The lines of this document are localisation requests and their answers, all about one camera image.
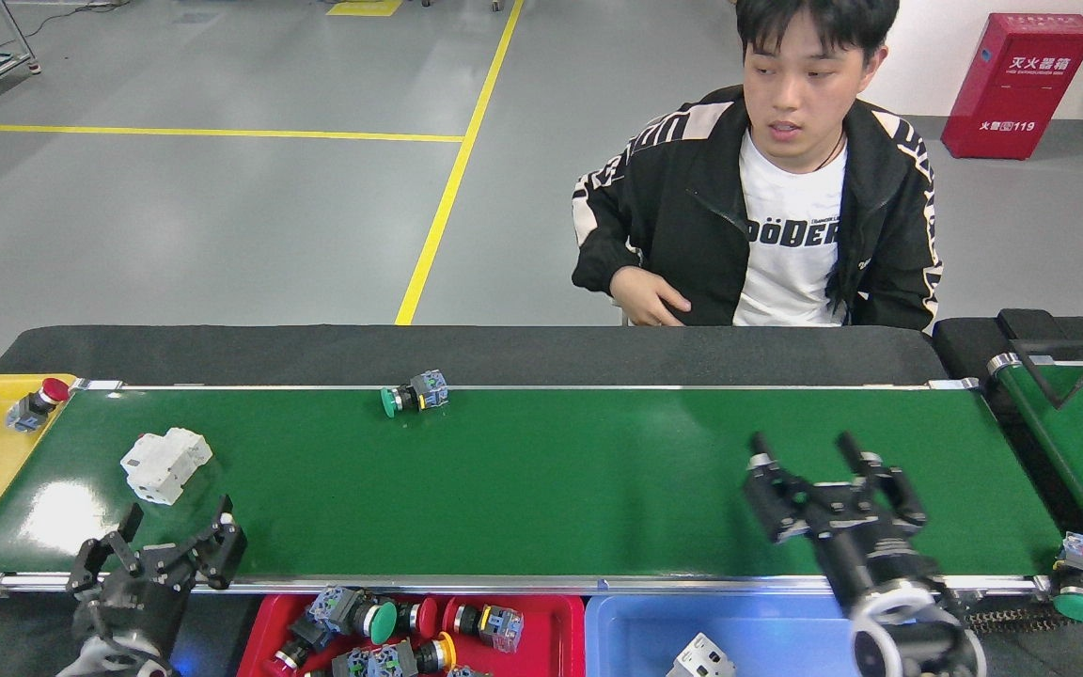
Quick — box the person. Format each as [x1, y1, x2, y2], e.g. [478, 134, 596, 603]
[572, 0, 944, 330]

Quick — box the red fire extinguisher box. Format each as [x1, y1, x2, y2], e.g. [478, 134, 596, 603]
[941, 12, 1083, 161]

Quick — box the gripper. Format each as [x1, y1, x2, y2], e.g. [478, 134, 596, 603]
[742, 430, 942, 612]
[67, 496, 248, 664]

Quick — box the black cable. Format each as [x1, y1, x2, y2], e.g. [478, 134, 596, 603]
[1012, 334, 1083, 410]

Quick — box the black table cloth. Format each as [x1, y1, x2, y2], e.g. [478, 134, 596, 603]
[932, 308, 1083, 377]
[0, 324, 951, 388]

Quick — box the person's right hand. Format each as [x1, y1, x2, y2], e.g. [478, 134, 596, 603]
[609, 266, 693, 327]

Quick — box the red plastic tray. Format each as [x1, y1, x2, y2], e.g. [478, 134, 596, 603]
[236, 592, 588, 677]

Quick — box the conveyor drive chain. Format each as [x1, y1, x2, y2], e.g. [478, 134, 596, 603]
[965, 606, 1069, 633]

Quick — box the black flat box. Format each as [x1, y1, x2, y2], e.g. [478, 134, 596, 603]
[997, 308, 1069, 344]

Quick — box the blue plastic tray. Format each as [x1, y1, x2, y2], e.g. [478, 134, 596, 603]
[585, 594, 881, 677]

